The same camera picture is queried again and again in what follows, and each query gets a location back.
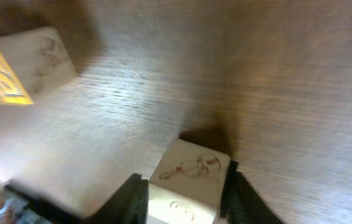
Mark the yellow S block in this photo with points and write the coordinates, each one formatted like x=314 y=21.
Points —
x=33 y=62

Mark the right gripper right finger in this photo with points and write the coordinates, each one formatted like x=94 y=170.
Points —
x=241 y=204

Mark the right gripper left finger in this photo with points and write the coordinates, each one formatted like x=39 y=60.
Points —
x=128 y=205

